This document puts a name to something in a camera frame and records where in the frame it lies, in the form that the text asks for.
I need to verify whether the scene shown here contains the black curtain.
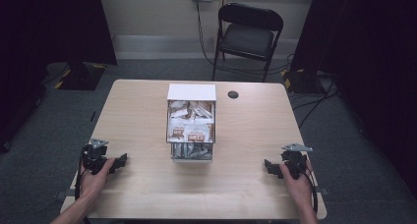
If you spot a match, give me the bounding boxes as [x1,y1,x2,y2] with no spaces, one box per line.
[0,0,118,146]
[289,0,417,200]

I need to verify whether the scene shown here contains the person's right hand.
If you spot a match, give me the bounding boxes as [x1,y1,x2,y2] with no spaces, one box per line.
[278,158,315,209]

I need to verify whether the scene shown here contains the black floor cables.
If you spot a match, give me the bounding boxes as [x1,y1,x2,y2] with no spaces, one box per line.
[288,76,340,130]

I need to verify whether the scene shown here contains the white box of packets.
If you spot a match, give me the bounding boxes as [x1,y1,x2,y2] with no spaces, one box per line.
[165,83,217,163]

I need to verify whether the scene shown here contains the black folding chair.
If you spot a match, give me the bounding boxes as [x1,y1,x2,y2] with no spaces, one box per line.
[210,2,285,84]

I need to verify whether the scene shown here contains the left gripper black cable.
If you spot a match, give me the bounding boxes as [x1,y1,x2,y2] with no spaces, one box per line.
[74,153,87,202]

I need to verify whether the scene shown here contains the small clear drawer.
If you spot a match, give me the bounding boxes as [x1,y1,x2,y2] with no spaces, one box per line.
[169,141,214,163]

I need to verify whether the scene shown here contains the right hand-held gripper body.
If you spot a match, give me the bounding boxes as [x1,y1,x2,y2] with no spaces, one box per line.
[279,142,314,181]

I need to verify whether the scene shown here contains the black stand base yellow tape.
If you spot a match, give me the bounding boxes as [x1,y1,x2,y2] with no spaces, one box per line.
[41,61,108,91]
[279,68,330,95]

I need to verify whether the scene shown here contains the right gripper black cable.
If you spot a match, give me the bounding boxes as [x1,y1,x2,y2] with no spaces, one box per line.
[293,163,320,215]

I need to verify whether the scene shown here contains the pile of grey packets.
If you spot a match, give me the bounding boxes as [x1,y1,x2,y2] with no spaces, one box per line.
[172,142,212,159]

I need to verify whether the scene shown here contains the large clear drawer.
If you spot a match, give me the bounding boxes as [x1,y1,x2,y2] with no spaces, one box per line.
[165,99,217,144]

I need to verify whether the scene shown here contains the pile of white brown packets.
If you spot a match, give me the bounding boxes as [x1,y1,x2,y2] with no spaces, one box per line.
[167,100,215,143]

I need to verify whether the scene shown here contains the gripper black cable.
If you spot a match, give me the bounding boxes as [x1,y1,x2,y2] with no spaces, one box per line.
[293,163,320,215]
[74,153,87,202]

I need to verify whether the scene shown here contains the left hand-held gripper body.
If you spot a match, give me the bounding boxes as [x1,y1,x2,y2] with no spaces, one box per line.
[81,138,111,176]

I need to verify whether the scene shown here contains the person's left hand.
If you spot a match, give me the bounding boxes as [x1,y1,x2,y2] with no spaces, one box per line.
[79,156,116,202]

